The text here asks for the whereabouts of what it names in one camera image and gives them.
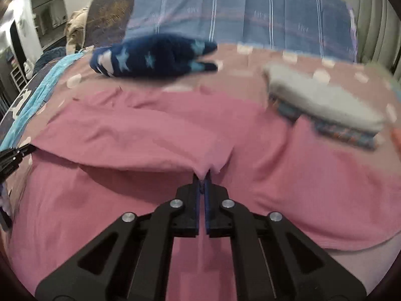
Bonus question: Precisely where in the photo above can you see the light blue blanket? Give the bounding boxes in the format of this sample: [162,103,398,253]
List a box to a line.
[0,51,86,152]

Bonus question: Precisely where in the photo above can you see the beige fluffy blanket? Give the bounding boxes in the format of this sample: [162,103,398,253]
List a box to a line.
[65,6,92,54]

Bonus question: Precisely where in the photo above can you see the navy printed quilt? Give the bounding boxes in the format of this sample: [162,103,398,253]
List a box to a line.
[0,48,68,134]

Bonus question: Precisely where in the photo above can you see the beige curtain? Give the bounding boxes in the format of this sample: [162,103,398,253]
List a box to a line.
[355,0,401,71]

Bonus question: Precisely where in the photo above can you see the grey folded cloth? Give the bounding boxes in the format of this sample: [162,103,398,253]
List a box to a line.
[262,62,388,134]

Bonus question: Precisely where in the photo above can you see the brown dark pillow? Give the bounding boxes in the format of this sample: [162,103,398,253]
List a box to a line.
[84,0,139,50]

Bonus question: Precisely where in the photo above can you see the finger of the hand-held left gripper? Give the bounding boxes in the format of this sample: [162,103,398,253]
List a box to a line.
[0,144,36,183]

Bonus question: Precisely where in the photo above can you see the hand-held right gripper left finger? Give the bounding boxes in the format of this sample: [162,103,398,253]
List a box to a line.
[35,174,201,301]

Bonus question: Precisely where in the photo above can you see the white shelf unit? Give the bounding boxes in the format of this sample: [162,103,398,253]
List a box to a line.
[9,65,28,92]

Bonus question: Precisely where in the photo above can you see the pink bedsheet with white squares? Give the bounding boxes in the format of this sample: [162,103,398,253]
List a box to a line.
[0,42,401,301]

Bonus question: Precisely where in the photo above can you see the blue plaid pillow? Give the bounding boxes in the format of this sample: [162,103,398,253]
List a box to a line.
[126,0,360,62]

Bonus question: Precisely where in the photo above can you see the patterned folded cloth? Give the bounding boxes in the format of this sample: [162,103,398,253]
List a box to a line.
[272,98,377,150]

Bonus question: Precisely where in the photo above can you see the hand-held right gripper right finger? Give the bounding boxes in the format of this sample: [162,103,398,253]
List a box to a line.
[204,175,367,301]

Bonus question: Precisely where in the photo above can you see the navy star-print socks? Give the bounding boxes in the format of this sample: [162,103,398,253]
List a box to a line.
[89,33,219,79]

